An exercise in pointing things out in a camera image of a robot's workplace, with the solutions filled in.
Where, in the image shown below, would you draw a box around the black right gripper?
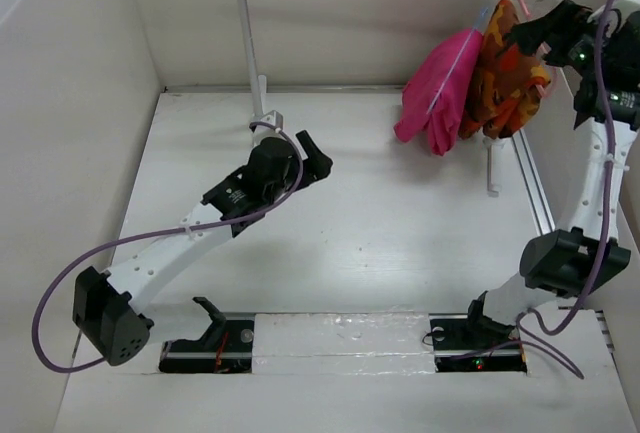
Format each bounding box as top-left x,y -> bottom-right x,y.
510,0 -> 619,79

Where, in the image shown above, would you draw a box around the light blue wire hanger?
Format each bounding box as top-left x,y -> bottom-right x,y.
425,0 -> 514,114

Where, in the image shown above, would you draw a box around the pink trousers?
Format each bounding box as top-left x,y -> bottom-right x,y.
394,28 -> 483,156

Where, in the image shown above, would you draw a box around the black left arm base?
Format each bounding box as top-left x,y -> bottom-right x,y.
158,297 -> 256,375

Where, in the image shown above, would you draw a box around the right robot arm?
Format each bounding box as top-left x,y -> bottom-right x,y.
462,0 -> 639,347

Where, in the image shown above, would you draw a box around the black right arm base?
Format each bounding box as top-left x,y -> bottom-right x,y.
422,295 -> 527,373

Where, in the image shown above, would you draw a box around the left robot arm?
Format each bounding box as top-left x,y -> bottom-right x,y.
73,131 -> 333,366

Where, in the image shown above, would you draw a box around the pink plastic hanger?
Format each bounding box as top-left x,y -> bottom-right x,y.
516,0 -> 558,98

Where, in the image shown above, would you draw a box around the orange camouflage shorts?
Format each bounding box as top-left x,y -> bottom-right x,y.
458,0 -> 552,140

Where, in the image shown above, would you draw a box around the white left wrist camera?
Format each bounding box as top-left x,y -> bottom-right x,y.
249,110 -> 284,133

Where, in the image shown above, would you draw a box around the aluminium table edge rail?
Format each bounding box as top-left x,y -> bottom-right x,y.
512,130 -> 555,235

